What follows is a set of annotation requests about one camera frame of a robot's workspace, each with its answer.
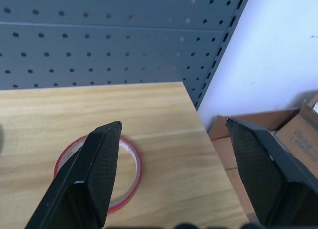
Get flat brown cardboard box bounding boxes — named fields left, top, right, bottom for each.
left=210, top=137, right=260, bottom=221

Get open brown cardboard box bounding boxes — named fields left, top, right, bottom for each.
left=208, top=92, right=318, bottom=179

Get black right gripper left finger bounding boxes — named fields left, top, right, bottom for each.
left=24, top=120, right=123, bottom=229

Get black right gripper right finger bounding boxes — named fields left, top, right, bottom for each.
left=225, top=118, right=318, bottom=226

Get grey pegboard panel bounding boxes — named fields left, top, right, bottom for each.
left=0, top=0, right=253, bottom=112

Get red tape roll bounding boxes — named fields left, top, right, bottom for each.
left=53, top=135, right=144, bottom=213

